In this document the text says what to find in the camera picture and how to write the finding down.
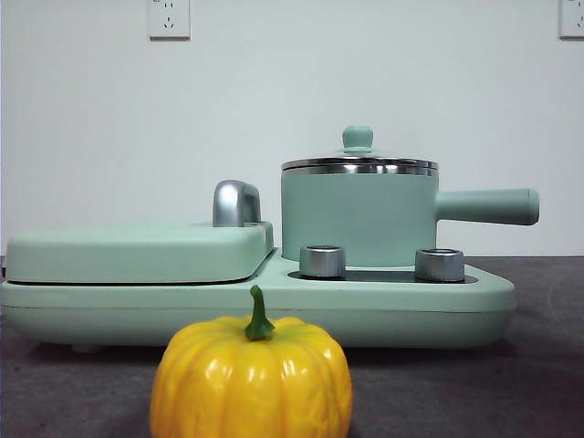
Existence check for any glass pot lid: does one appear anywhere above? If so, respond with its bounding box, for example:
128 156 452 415
280 125 440 173

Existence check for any yellow pumpkin with green stem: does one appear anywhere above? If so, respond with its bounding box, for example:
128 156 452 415
149 285 355 438

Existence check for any silver control knob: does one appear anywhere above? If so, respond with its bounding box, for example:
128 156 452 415
413 247 466 281
298 245 348 278

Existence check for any black control panel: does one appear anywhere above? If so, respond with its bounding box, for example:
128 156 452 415
287 268 467 283

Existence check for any mint green breakfast machine base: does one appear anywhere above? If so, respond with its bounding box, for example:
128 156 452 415
0 248 517 355

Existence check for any mint green grill cover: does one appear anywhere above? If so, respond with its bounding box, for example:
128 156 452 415
3 220 276 285

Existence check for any mint green pot with handle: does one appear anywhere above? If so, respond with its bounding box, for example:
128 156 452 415
279 164 541 270

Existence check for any silver grill cover handle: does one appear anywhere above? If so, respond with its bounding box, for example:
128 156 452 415
212 180 262 228

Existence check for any white wall socket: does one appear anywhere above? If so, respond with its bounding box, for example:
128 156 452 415
558 0 584 40
148 0 192 41

